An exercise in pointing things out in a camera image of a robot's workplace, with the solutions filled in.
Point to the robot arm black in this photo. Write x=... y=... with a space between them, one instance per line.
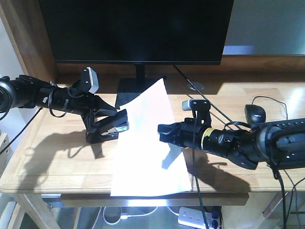
x=278 y=143
x=29 y=92

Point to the wooden desk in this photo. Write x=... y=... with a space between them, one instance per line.
x=53 y=157

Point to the white paper stack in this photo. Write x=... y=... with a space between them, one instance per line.
x=144 y=166

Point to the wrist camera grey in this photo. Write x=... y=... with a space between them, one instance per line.
x=89 y=81
x=200 y=108

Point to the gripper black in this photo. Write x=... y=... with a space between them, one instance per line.
x=84 y=103
x=189 y=135

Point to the black stapler orange label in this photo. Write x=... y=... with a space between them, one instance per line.
x=110 y=127

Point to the black computer mouse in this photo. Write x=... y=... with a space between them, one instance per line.
x=254 y=114

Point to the black keyboard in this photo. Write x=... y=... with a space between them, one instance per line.
x=282 y=124

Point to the black computer monitor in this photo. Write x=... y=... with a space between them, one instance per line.
x=137 y=32

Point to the white power strip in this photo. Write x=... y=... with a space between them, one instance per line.
x=194 y=218

